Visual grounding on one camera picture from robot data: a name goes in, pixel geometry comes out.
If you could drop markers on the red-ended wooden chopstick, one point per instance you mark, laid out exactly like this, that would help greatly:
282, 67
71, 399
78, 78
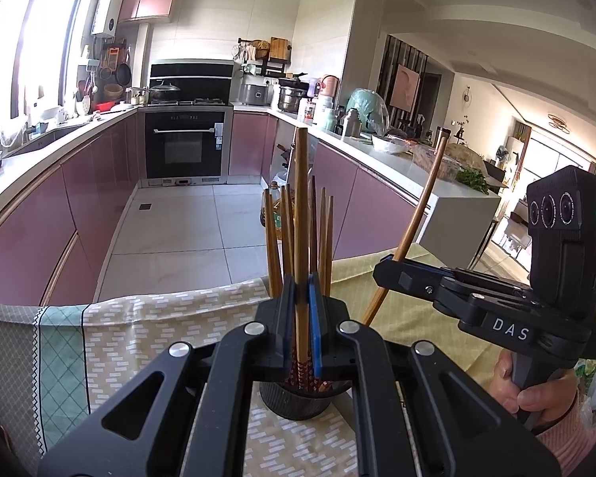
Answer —
302, 208
375, 307

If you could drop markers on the patterned green yellow tablecloth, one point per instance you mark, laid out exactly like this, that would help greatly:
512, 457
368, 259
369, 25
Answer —
129, 328

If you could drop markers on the wall clock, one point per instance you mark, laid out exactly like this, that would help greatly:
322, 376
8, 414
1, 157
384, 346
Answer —
468, 99

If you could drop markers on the pink base cabinet run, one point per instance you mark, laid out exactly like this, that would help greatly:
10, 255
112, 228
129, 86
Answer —
367, 208
54, 208

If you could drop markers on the white water heater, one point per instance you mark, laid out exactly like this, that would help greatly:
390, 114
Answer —
107, 10

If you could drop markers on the steel vacuum flask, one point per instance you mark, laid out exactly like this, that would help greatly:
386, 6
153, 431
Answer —
350, 124

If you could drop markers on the red basin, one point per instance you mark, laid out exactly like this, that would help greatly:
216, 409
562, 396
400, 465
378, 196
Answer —
104, 106

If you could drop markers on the person's right forearm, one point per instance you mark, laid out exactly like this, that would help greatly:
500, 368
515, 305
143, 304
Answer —
571, 442

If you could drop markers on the steel rice cooker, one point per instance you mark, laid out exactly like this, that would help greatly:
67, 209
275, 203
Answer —
253, 94

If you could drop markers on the steel stock pot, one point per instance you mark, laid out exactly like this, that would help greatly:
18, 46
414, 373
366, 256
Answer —
292, 98

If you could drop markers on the yellow cooking oil bottle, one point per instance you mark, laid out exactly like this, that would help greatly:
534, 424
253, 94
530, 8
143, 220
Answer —
276, 223

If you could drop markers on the green leafy vegetables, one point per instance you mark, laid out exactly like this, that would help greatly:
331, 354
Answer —
472, 180

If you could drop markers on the black mesh holder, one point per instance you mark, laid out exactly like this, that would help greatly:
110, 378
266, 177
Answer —
298, 405

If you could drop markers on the pink thermos jug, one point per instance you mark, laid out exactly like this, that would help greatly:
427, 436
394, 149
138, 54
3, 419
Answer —
328, 88

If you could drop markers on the person's right hand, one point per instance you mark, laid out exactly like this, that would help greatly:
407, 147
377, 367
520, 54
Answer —
546, 400

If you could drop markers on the framed wall picture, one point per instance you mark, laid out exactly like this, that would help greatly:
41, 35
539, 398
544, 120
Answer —
406, 87

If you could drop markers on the clear plastic food container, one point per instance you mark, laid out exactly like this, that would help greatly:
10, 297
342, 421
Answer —
449, 163

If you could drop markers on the white bowl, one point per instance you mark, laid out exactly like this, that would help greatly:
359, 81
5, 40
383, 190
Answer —
390, 144

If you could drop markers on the black wall rack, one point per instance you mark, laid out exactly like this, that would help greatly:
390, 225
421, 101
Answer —
263, 65

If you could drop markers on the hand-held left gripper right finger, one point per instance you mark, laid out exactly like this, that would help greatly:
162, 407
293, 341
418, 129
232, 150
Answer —
317, 338

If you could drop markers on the wall-hung kitchen utensils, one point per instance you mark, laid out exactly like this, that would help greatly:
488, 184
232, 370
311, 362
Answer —
107, 64

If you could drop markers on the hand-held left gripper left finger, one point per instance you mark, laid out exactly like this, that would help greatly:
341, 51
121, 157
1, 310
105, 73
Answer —
285, 338

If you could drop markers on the wooden cutting board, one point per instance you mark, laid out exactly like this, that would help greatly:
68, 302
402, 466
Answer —
278, 48

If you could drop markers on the kitchen window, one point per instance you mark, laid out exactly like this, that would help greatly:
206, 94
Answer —
39, 35

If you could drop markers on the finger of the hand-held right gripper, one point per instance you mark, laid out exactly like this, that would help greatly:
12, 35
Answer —
477, 282
417, 283

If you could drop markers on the black built-in oven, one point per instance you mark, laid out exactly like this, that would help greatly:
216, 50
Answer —
186, 144

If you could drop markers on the black wok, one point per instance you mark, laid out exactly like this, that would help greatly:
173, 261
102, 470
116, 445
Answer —
164, 93

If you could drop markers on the black range hood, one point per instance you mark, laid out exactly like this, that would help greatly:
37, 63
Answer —
191, 77

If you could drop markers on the bundle of wooden chopsticks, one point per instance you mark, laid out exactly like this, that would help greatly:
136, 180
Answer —
272, 238

